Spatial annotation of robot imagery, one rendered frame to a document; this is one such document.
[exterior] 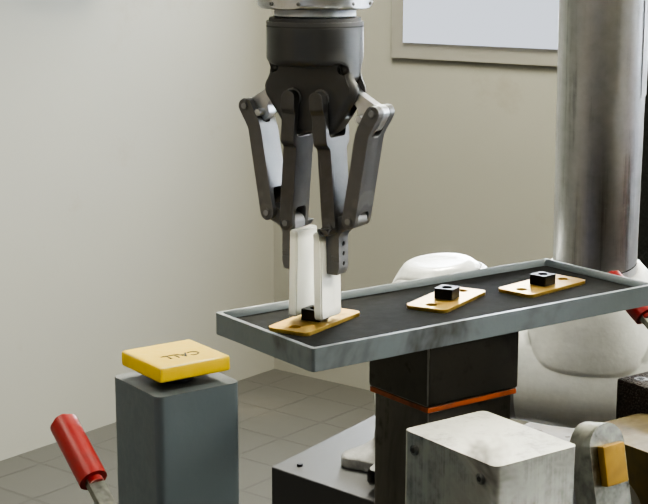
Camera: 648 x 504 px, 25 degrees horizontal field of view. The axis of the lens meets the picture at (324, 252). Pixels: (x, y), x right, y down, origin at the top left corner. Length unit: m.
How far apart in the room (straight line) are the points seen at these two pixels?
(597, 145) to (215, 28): 3.21
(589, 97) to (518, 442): 0.69
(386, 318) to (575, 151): 0.56
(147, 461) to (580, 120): 0.78
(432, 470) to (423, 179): 3.64
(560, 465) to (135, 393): 0.31
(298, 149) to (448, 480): 0.29
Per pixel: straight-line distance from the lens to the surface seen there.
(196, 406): 1.07
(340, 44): 1.10
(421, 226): 4.70
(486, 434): 1.06
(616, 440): 1.11
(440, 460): 1.04
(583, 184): 1.70
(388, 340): 1.11
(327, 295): 1.15
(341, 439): 1.99
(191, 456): 1.08
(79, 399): 4.55
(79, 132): 4.40
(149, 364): 1.06
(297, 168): 1.14
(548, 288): 1.29
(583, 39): 1.65
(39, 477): 4.24
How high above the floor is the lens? 1.45
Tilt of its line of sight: 12 degrees down
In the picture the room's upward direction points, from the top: straight up
